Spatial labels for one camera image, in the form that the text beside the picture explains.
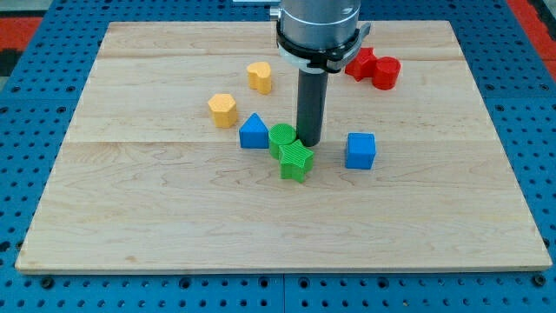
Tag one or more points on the wooden board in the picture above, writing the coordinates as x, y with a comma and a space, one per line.
145, 183

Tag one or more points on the green star block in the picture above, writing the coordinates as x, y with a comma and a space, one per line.
295, 160

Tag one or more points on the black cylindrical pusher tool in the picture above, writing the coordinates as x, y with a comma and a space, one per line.
311, 98

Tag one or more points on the yellow hexagon block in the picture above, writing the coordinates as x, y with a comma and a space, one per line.
223, 110

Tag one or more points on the green cylinder block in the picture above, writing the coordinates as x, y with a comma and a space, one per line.
280, 134

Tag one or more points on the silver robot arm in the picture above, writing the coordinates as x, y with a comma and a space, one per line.
318, 36

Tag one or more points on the red star block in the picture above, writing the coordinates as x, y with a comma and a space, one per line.
363, 65

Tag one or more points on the red cylinder block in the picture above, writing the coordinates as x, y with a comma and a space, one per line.
386, 73

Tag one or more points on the yellow heart block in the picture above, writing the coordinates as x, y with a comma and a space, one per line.
259, 77

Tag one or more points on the blue cube block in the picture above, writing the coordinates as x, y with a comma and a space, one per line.
360, 151

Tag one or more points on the blue triangle block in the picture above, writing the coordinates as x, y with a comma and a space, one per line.
254, 133

